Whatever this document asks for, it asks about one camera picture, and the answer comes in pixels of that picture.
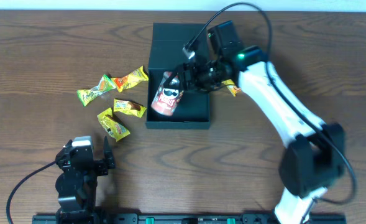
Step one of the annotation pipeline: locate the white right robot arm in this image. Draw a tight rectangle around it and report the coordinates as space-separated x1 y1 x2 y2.
154 22 348 223

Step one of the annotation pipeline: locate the black gift box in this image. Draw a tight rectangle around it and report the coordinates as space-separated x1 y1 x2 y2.
145 22 211 130

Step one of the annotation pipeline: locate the yellow Apollo chocolate cake packet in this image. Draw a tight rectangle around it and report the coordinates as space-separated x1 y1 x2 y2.
113 99 147 118

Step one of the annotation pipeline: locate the yellow biscuit packet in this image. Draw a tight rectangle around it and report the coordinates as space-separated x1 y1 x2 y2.
222 79 242 96

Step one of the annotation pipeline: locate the red Pringles can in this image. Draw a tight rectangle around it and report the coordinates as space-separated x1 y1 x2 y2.
151 80 184 116

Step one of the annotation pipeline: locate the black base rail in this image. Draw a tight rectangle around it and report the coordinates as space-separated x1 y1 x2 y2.
32 213 347 224

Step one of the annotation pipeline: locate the yellow Apollo wafer packet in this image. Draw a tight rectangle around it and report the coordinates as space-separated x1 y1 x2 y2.
97 108 130 141

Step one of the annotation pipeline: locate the orange yellow peanut snack packet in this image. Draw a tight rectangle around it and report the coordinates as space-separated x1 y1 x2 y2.
111 66 149 92

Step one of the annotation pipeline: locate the green pandan cake packet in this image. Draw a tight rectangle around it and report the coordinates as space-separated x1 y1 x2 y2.
76 74 116 106

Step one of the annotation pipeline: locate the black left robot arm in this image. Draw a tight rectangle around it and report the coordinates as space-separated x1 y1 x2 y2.
55 136 116 224

